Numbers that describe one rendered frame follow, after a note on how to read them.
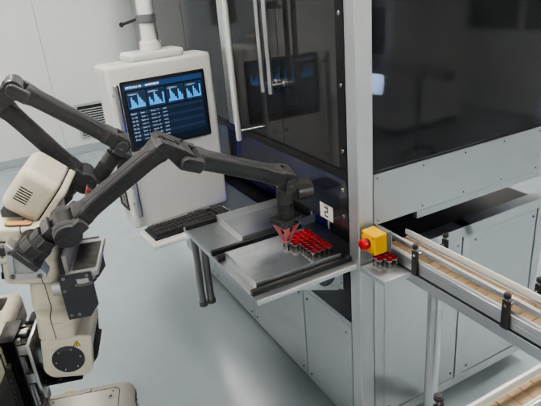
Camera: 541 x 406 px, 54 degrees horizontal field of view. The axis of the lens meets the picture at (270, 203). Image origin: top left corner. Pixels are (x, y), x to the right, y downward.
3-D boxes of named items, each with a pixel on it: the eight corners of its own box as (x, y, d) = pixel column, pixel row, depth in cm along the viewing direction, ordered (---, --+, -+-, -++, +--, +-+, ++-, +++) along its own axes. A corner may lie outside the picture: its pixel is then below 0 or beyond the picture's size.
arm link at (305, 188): (276, 166, 177) (287, 180, 171) (306, 159, 181) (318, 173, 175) (273, 195, 184) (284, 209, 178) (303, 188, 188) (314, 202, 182)
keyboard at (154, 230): (220, 207, 266) (220, 202, 265) (233, 215, 254) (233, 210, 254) (144, 231, 247) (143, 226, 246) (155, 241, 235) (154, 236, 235)
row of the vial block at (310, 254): (293, 243, 206) (292, 233, 204) (318, 262, 191) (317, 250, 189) (288, 245, 205) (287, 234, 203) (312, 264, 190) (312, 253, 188)
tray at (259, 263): (303, 235, 212) (303, 227, 211) (340, 261, 191) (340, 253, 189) (225, 260, 198) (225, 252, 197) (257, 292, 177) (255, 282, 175)
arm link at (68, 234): (162, 117, 149) (172, 134, 141) (190, 146, 158) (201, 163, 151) (42, 217, 151) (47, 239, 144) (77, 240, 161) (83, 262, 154)
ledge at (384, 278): (391, 259, 193) (391, 254, 192) (416, 274, 182) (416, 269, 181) (361, 271, 187) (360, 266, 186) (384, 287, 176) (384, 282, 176)
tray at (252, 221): (284, 202, 245) (283, 195, 244) (315, 221, 223) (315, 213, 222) (216, 222, 231) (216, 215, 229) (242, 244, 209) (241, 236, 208)
